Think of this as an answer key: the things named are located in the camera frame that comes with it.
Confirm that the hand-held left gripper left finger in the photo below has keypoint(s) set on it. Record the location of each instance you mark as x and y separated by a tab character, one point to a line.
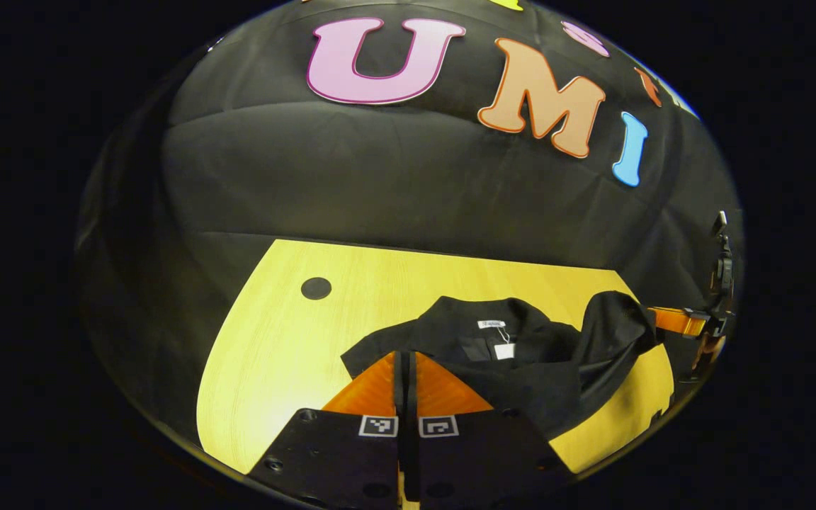
337	460

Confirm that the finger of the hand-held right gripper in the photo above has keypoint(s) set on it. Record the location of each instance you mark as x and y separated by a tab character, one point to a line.
677	321

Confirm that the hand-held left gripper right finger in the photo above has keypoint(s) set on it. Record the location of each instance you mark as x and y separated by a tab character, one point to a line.
479	453

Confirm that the black jacket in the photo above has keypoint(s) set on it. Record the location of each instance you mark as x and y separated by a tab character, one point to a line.
535	382

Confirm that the black table grommet hole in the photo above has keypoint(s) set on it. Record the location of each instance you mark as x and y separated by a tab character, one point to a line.
316	287

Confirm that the black backdrop cloth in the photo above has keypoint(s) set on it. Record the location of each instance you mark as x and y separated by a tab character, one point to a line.
380	177

